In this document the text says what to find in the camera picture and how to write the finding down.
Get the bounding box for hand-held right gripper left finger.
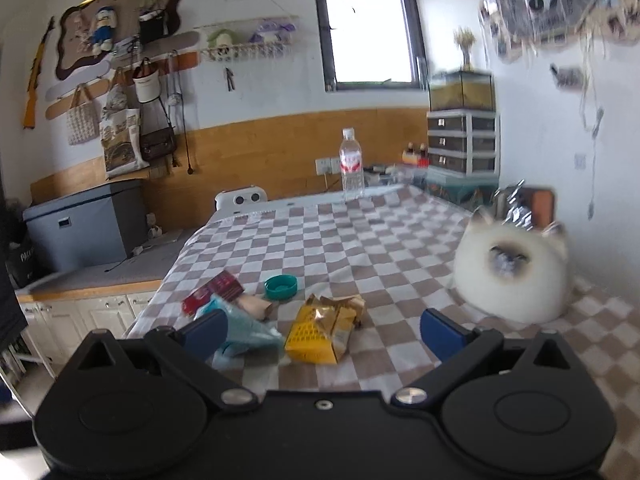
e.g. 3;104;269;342
62;309;258;407

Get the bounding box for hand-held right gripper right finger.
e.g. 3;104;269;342
390;309;586;407

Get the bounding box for red packet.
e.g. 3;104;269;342
182;270;244;315

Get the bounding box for teal plastic bag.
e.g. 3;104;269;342
197;296;283;358

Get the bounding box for teal plastic lid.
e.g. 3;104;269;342
264;275;298;302

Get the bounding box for yellow snack packet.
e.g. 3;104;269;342
285;294;367;365

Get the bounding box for silver foil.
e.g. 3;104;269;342
492;180;536;231

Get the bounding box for brown shoulder bag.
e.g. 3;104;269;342
139;127;178;162

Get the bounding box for white cat-shaped plush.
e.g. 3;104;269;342
452;207;571;325

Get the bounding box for grey counter mat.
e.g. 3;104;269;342
27;230;198;296

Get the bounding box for cream wooden counter cabinet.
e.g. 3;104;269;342
15;230;201;376

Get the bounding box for teal patterned box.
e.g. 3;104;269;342
425;167;501;211

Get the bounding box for grey storage box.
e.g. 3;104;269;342
22;179;151;276

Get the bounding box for small brown bottles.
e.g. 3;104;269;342
402;142;431;167

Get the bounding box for clear plastic water bottle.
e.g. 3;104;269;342
339;128;366;201

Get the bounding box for black lettered bag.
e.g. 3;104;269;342
7;240;36;288

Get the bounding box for white plastic drawer unit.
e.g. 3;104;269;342
426;110;501;177

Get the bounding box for printed canvas tote bag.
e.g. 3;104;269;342
100;107;150;178

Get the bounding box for knit tote bag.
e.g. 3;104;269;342
66;85;101;146

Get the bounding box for glass aquarium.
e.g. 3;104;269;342
429;71;496;112

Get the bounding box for white bucket bag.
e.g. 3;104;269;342
132;60;161;103

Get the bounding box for green plush toy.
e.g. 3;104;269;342
207;27;241;51

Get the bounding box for dried flowers in vase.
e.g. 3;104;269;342
454;27;477;72

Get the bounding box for yellow toy rifle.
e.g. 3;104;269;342
22;17;56;130

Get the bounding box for purple plush toy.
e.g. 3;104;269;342
249;20;296;45

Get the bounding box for black hanging bag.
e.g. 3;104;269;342
138;9;171;43

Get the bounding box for dark framed window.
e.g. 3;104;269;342
313;0;428;92

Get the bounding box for blue white doll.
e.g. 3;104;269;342
90;6;118;53

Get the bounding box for brown picture frame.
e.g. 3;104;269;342
522;187;556;231

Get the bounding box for black hanging cord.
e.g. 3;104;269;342
170;55;196;177

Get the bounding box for grey drawstring bag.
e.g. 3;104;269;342
104;82;132;113

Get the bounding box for wooden board-shaped wall hook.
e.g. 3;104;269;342
117;52;200;78
45;77;116;120

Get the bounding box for grey board-shaped wall hook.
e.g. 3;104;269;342
112;31;199;58
45;57;113;101

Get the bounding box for white wall rack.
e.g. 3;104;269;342
195;22;301;63

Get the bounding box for wall photo board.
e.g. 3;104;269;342
479;0;631;63

